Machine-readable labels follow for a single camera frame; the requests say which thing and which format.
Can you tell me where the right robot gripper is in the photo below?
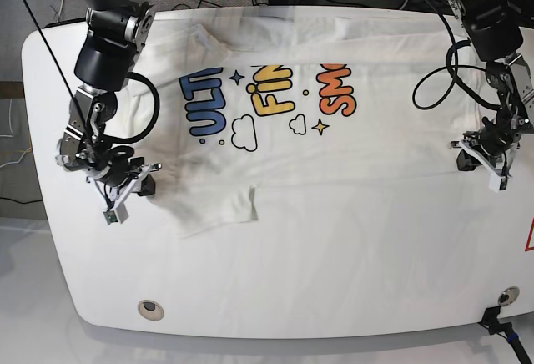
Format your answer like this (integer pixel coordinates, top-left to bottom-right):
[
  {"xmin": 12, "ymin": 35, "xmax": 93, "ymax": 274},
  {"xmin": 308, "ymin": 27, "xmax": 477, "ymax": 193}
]
[{"xmin": 86, "ymin": 156, "xmax": 162, "ymax": 210}]

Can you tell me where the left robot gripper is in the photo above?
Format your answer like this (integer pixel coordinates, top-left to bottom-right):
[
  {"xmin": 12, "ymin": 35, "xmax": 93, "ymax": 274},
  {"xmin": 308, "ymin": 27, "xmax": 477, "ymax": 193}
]
[{"xmin": 451, "ymin": 129, "xmax": 521, "ymax": 177}]

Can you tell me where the white printed T-shirt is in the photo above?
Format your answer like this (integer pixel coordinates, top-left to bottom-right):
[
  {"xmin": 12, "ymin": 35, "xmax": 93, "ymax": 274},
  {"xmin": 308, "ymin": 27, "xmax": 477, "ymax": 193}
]
[{"xmin": 125, "ymin": 8, "xmax": 498, "ymax": 237}]

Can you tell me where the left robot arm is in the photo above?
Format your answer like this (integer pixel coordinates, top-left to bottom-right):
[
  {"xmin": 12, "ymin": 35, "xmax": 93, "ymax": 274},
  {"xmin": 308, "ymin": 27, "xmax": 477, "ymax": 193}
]
[{"xmin": 444, "ymin": 0, "xmax": 533, "ymax": 182}]

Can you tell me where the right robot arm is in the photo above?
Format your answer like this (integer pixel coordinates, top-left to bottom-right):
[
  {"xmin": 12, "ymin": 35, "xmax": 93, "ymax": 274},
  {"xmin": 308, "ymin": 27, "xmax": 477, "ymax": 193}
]
[{"xmin": 56, "ymin": 0, "xmax": 160, "ymax": 217}]

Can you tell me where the red triangle sticker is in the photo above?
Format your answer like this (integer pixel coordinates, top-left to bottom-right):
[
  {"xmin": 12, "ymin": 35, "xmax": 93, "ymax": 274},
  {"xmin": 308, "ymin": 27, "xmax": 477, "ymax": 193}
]
[{"xmin": 525, "ymin": 220, "xmax": 534, "ymax": 252}]

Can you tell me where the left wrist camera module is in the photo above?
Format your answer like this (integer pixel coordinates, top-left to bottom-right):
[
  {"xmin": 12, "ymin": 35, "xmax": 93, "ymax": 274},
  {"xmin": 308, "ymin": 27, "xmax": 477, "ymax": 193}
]
[{"xmin": 488, "ymin": 173, "xmax": 508, "ymax": 193}]

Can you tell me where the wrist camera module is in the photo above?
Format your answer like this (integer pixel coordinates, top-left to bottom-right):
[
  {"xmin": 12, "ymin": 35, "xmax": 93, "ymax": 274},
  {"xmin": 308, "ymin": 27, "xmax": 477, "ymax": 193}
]
[
  {"xmin": 488, "ymin": 173, "xmax": 508, "ymax": 193},
  {"xmin": 103, "ymin": 204, "xmax": 128, "ymax": 225}
]

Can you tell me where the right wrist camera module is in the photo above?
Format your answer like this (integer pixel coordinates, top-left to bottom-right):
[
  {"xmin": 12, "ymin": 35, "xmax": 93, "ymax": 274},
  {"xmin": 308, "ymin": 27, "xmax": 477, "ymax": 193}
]
[{"xmin": 103, "ymin": 204, "xmax": 128, "ymax": 225}]

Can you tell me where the left table cable grommet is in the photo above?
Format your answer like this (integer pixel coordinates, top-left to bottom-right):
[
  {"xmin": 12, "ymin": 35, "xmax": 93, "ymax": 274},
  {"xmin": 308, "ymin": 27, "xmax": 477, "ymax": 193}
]
[{"xmin": 138, "ymin": 300, "xmax": 164, "ymax": 321}]

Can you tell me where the table cable grommet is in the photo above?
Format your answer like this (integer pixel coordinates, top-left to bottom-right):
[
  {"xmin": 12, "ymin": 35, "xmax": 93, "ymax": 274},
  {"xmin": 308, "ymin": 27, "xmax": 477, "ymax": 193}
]
[
  {"xmin": 498, "ymin": 286, "xmax": 520, "ymax": 306},
  {"xmin": 138, "ymin": 300, "xmax": 164, "ymax": 321}
]

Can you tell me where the right table cable grommet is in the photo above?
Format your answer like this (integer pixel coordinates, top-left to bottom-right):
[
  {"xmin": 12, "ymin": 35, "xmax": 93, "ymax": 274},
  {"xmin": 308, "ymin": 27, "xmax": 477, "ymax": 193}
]
[{"xmin": 498, "ymin": 286, "xmax": 520, "ymax": 306}]

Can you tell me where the white floor cable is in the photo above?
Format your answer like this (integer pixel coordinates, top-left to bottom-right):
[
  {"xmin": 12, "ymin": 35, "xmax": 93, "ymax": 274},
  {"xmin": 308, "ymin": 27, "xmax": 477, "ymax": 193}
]
[{"xmin": 0, "ymin": 97, "xmax": 15, "ymax": 139}]

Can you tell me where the black clamp with cable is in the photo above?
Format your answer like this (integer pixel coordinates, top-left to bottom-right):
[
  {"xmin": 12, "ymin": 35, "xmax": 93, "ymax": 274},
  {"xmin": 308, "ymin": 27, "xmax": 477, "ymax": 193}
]
[{"xmin": 479, "ymin": 306, "xmax": 533, "ymax": 364}]

